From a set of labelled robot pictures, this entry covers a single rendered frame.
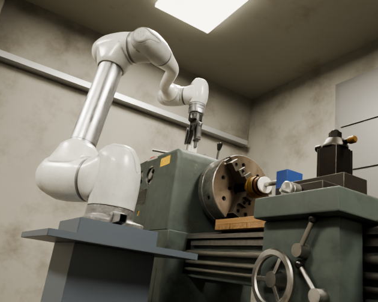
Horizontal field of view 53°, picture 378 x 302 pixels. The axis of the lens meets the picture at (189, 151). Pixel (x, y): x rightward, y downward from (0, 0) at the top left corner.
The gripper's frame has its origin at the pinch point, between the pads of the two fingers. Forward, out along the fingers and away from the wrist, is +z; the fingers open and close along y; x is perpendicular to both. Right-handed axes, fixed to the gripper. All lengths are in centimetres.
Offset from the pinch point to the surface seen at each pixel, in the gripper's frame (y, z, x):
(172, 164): 10.3, 13.4, -14.0
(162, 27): -155, -180, 27
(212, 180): 31.2, 21.7, -3.7
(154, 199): -4.0, 29.0, -14.0
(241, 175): 37.7, 18.0, 6.4
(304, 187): 91, 35, -11
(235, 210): 35.6, 33.0, 6.5
